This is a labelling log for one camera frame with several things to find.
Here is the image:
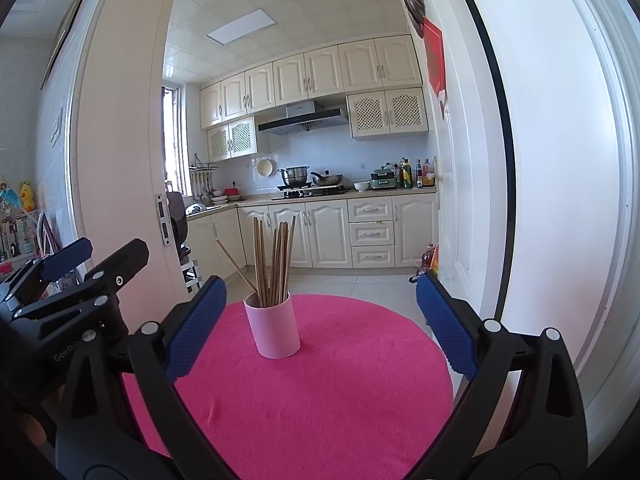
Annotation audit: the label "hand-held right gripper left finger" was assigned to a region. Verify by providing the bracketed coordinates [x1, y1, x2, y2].
[55, 276, 236, 480]

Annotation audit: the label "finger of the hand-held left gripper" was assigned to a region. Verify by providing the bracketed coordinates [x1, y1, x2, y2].
[0, 237, 94, 307]
[10, 238, 150, 337]

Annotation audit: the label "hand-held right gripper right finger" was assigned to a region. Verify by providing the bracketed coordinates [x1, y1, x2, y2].
[402, 270, 588, 480]

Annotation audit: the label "pink cylindrical utensil holder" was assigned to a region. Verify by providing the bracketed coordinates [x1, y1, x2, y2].
[243, 291, 301, 360]

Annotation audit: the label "bunch of wooden chopsticks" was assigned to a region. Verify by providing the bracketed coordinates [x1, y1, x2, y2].
[215, 215, 297, 307]

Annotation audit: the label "dark triangular stand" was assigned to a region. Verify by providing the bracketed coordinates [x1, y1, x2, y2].
[36, 211, 63, 256]

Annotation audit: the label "row of books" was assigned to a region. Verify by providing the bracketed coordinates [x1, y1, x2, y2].
[0, 215, 38, 261]

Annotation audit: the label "white step stool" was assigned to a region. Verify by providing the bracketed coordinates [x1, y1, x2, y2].
[180, 255, 202, 295]

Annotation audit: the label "black chair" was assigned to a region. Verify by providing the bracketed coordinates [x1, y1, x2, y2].
[166, 191, 191, 261]

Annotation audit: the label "blue colourful toy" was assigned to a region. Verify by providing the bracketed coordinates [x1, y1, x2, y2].
[0, 177, 21, 211]

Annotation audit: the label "cream kitchen drawer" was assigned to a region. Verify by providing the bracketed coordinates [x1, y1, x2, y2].
[351, 245, 396, 268]
[347, 197, 394, 222]
[349, 221, 396, 246]

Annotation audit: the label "white door with lock plates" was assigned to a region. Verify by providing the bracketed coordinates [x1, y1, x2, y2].
[65, 0, 193, 306]

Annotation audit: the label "hanging utensil rack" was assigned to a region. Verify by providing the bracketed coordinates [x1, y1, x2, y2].
[189, 152, 219, 198]

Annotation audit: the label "kitchen window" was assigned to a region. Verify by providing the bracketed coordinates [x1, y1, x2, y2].
[161, 85, 192, 196]

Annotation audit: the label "white door with red poster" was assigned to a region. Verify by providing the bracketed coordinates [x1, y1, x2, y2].
[395, 0, 516, 341]

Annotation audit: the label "kitchen countertop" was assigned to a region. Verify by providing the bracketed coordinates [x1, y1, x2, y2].
[186, 185, 437, 218]

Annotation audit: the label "magenta fuzzy table cover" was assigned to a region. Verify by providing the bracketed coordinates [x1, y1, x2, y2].
[122, 294, 454, 480]

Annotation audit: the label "cream base cabinets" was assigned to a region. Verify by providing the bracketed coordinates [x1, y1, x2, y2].
[187, 192, 440, 281]

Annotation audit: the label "green electric cooker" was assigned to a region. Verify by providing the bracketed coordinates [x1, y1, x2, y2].
[370, 165, 399, 190]

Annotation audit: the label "cream lattice door cabinet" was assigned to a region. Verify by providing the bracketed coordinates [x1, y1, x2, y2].
[346, 87, 430, 140]
[206, 116, 259, 162]

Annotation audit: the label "gas stove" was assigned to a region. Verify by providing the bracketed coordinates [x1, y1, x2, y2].
[271, 185, 353, 201]

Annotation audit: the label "steel stock pot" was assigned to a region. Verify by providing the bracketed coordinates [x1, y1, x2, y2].
[278, 165, 311, 187]

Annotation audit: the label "steel range hood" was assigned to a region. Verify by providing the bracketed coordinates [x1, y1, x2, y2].
[257, 100, 350, 136]

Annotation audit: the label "ceiling light panel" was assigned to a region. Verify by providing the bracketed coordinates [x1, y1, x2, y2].
[205, 7, 277, 46]

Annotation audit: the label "red paper poster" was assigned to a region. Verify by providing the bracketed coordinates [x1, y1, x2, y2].
[422, 16, 447, 92]

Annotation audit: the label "framed wall picture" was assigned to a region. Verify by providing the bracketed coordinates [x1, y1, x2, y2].
[40, 0, 106, 91]

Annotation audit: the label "cream upper wall cabinets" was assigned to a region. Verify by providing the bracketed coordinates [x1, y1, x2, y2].
[199, 35, 426, 131]

